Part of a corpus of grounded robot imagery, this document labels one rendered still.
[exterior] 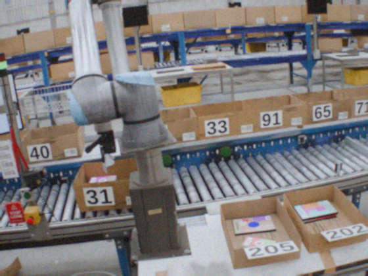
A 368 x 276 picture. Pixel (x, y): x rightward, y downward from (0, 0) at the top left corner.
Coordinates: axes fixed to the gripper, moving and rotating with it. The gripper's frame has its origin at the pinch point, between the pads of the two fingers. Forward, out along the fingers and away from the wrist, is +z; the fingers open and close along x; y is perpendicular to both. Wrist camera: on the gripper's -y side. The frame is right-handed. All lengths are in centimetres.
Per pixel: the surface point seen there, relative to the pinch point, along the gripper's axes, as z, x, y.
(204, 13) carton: -123, 492, 164
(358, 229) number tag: 21, -73, 100
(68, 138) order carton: -9, 49, -26
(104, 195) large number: 14.5, 0.8, -3.3
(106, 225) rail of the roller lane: 28.8, -6.7, -4.1
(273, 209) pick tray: 24, -30, 78
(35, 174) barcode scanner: -6.8, -17.1, -33.1
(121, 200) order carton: 18.6, 0.6, 5.3
